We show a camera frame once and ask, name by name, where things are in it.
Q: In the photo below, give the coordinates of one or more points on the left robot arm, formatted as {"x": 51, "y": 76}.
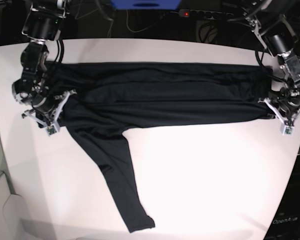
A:
{"x": 270, "y": 26}

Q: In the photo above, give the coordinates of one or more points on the dark navy long-sleeve shirt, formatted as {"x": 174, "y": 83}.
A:
{"x": 115, "y": 97}

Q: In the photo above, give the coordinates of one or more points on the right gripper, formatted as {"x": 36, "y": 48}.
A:
{"x": 46, "y": 110}

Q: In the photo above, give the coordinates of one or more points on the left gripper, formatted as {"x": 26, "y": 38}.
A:
{"x": 285, "y": 106}

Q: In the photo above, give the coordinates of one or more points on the black OpenArm case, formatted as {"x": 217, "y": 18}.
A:
{"x": 286, "y": 222}

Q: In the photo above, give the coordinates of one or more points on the black power strip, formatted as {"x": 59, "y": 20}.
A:
{"x": 204, "y": 15}

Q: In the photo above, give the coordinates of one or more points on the blue plastic box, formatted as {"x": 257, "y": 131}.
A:
{"x": 146, "y": 4}

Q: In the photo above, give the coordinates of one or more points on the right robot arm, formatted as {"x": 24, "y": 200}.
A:
{"x": 40, "y": 62}

